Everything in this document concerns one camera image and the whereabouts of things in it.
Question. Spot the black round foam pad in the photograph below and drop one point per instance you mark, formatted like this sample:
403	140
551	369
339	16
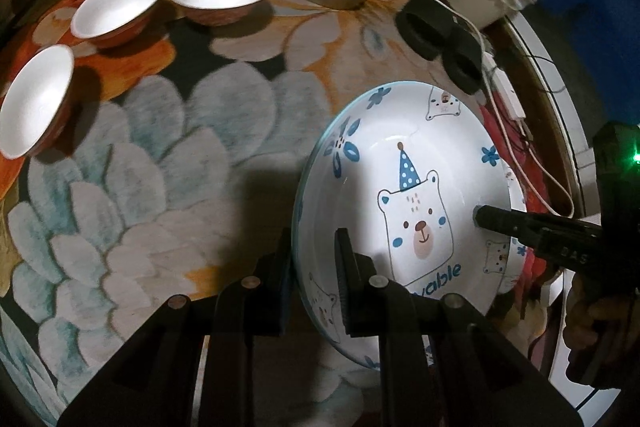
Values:
465	64
425	29

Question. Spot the person's right hand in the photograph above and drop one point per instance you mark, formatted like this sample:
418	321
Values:
585	312

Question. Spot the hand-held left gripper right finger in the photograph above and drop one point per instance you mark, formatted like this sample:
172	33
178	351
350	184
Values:
346	279

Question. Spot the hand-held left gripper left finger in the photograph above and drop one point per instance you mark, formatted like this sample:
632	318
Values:
285	279

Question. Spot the white power strip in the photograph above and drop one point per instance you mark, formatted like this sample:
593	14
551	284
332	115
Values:
507	92

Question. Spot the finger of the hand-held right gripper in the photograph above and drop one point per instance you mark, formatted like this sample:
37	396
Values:
505	222

